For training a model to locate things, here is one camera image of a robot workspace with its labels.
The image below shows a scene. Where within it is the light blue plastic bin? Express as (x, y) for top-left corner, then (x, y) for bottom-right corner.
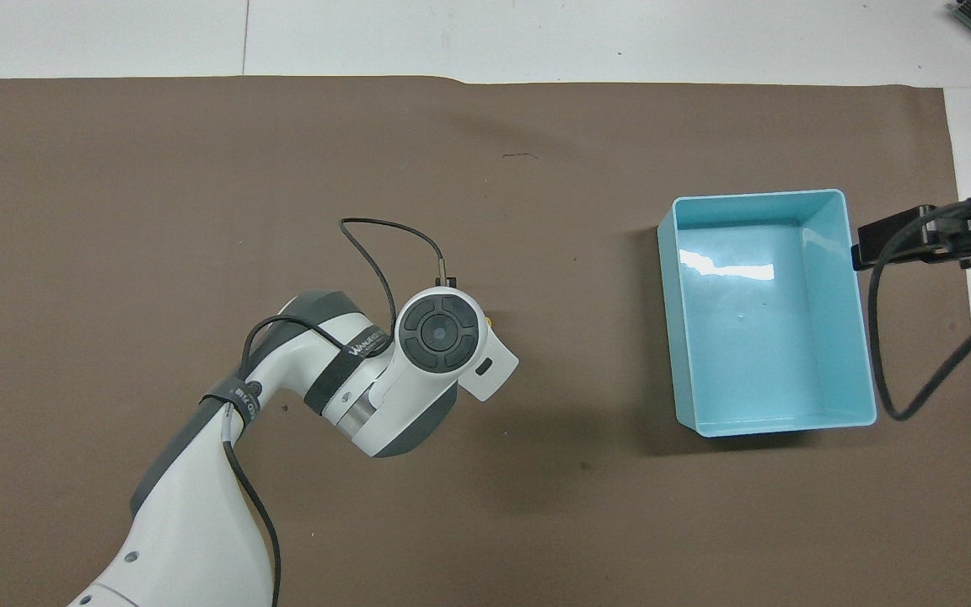
(657, 189), (878, 438)

